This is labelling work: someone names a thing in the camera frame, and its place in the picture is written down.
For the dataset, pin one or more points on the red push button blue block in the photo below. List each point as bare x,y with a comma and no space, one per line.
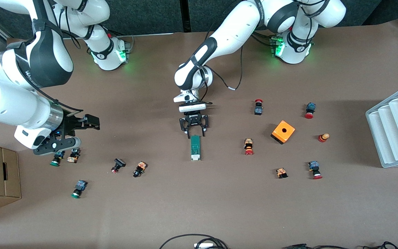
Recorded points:
310,110
315,169

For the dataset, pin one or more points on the green load switch white lever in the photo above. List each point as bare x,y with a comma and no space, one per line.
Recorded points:
195,148

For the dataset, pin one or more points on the white ridged plastic tray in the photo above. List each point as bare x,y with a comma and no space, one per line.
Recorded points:
396,131

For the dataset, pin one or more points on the red push button black block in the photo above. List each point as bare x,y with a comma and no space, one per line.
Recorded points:
258,107

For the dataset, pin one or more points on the green push button blue block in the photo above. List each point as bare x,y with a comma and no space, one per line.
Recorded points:
55,162
78,188

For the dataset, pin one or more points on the small orange contact block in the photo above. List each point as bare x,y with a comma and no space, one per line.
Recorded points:
282,172

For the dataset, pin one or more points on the black square button red base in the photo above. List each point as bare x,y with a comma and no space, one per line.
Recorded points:
117,165

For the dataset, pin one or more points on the red yellow indicator lamp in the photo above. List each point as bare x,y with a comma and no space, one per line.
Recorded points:
323,137

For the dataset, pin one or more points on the orange button enclosure box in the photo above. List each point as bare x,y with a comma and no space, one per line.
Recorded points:
283,132

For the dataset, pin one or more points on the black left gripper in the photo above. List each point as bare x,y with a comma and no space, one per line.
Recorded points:
193,120

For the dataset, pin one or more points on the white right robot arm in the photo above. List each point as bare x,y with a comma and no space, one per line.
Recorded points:
12,100

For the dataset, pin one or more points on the red mushroom button orange block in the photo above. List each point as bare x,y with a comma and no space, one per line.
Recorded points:
248,146

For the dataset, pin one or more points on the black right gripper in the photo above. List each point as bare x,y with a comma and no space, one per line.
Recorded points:
72,125

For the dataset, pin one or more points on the black push button orange block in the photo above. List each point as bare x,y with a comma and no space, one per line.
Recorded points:
139,169

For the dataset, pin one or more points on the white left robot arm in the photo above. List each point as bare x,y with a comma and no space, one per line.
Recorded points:
233,31

